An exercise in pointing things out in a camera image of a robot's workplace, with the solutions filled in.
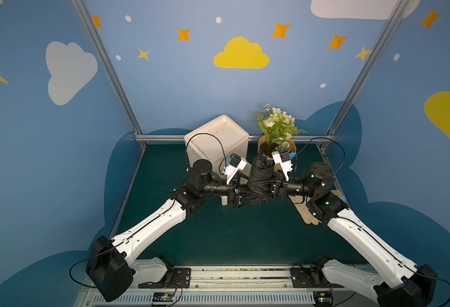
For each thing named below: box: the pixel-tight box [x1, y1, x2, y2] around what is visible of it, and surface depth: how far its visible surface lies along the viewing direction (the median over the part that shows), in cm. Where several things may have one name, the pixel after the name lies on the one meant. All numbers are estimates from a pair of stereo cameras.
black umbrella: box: [248, 152, 275, 191], surface depth 56 cm
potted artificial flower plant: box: [253, 103, 309, 158], surface depth 93 cm
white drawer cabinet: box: [184, 114, 250, 180], surface depth 93 cm
